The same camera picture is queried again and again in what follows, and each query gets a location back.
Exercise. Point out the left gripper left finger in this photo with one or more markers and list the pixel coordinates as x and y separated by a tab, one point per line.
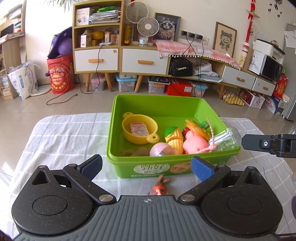
81	177

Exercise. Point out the green plastic storage box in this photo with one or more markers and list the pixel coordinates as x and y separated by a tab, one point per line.
166	111

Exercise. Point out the small white desk fan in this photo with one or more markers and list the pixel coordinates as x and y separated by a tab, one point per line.
147	27

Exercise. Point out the pink table runner cloth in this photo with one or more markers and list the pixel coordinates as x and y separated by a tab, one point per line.
177	49

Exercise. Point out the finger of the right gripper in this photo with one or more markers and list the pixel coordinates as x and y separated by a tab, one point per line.
281	145

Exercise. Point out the grey checked table cloth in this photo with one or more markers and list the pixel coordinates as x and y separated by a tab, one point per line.
59	140

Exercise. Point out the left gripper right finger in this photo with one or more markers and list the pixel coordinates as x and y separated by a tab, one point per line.
211	177

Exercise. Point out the red cardboard box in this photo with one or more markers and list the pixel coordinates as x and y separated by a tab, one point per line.
179	87

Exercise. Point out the framed cartoon girl picture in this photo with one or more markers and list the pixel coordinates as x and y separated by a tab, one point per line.
224	39

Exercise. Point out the black bag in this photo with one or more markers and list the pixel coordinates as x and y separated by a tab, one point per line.
181	67

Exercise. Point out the clear glass jar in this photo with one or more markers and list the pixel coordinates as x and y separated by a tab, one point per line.
228	139

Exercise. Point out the wooden shelf cabinet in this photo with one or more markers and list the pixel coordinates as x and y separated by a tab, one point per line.
97	35

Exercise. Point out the low wooden tv cabinet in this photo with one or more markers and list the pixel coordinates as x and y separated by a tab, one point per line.
147	61

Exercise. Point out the pink toy stick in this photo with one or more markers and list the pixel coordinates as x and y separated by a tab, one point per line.
211	147

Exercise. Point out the pink toy card box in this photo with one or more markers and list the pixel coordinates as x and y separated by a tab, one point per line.
139	129

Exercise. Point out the pink toy pig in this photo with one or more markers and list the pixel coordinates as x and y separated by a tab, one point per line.
194	143

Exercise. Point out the pink toy peach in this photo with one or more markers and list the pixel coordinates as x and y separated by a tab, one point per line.
162	149

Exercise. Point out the white paper shopping bag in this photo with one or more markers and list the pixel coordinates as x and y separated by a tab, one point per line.
23	79

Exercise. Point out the clear bin blue lid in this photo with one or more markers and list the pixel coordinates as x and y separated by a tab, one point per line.
125	84

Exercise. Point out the brown toy gourd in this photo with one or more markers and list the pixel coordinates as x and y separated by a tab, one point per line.
141	151

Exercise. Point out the yellow egg tray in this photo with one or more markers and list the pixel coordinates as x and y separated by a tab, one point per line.
230	98

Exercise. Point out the potted green plant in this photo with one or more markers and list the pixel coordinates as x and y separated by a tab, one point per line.
65	4

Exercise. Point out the yellow toy pot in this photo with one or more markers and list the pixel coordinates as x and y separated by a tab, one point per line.
151	124

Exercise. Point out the white printer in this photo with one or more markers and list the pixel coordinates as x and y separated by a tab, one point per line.
269	49

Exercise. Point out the orange toy pumpkin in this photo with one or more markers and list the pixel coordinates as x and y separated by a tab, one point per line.
199	129

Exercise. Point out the framed cat picture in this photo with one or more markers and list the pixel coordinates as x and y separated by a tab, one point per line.
168	27

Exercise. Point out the small orange toy figure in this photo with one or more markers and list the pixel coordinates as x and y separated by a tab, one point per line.
160	187

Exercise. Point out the toy corn cob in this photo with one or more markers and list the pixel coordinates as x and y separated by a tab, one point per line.
174	138

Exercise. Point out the black microwave oven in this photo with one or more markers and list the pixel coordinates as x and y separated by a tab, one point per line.
265	66

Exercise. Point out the red printed bin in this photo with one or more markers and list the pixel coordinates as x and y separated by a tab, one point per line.
60	72

